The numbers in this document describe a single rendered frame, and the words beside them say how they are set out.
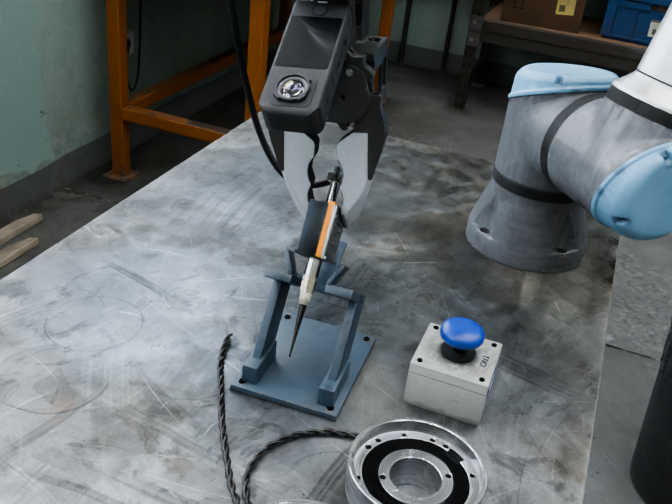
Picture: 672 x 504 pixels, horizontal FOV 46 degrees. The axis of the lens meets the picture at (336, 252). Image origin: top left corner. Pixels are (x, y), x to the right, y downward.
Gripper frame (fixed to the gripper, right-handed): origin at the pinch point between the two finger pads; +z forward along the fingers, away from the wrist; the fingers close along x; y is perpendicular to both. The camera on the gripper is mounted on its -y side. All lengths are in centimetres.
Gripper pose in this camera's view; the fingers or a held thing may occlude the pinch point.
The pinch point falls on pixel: (326, 214)
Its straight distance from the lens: 67.4
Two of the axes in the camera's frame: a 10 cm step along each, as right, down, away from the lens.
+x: -9.7, -1.2, 2.1
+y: 2.4, -4.5, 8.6
